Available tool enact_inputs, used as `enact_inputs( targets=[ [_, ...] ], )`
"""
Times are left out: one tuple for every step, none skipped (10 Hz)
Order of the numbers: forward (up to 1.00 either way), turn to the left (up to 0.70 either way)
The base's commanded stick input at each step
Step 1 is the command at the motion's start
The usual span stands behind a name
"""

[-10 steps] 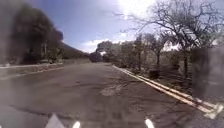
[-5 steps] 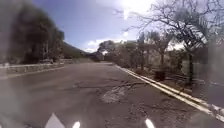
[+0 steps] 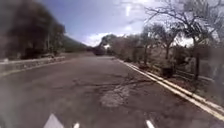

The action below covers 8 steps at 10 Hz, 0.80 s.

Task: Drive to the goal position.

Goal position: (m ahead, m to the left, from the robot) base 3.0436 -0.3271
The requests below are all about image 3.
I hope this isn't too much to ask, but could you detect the row of bare trees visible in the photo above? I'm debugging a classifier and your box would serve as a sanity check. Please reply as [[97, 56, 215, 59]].
[[99, 22, 183, 69]]

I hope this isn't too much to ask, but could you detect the grey asphalt road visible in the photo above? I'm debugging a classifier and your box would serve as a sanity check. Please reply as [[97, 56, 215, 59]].
[[0, 53, 224, 128]]

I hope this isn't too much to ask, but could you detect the dark hill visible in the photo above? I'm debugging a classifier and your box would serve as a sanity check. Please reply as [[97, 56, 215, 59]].
[[62, 34, 92, 54]]

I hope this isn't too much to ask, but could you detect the pale kerb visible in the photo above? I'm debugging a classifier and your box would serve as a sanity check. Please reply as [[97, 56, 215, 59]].
[[116, 58, 224, 122]]

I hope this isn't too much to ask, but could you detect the large bare tree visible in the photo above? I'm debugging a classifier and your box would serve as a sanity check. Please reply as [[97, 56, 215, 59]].
[[145, 0, 224, 82]]

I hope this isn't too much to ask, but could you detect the row of dark trees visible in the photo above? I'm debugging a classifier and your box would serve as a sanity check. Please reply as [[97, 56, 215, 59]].
[[0, 0, 66, 61]]

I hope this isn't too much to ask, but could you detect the low stone wall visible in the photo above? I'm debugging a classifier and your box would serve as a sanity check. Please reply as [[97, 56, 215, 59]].
[[0, 55, 67, 74]]

